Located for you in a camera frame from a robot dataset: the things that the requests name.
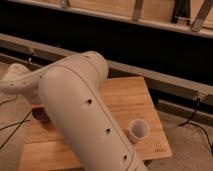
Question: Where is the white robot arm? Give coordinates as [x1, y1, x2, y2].
[0, 51, 148, 171]

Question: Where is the white plastic cup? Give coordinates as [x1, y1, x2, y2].
[128, 119, 150, 143]

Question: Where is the dark purple bowl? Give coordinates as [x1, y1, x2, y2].
[32, 106, 50, 123]

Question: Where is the black crossing cable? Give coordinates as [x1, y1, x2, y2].
[0, 109, 34, 150]

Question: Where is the black cable right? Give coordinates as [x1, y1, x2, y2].
[178, 97, 213, 156]

